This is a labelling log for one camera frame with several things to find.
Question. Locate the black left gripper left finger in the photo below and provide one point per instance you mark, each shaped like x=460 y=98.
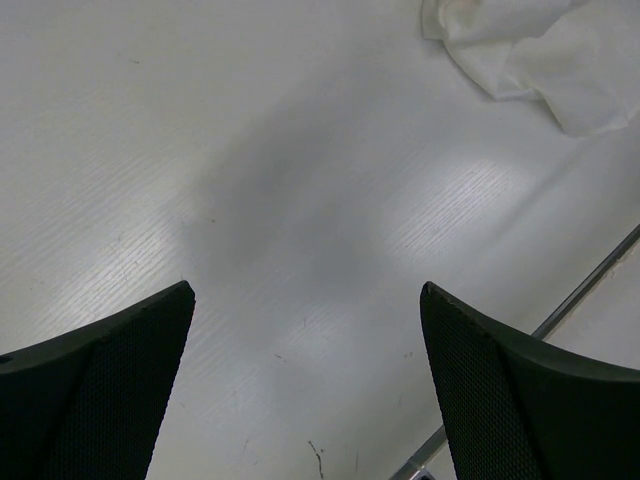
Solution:
x=89 y=404

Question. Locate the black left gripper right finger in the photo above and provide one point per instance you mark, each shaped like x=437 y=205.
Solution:
x=515 y=407

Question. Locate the white pleated skirt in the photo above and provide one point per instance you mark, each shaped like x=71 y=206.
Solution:
x=581 y=58

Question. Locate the aluminium table edge rail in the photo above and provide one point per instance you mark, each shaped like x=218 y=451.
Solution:
x=416 y=467

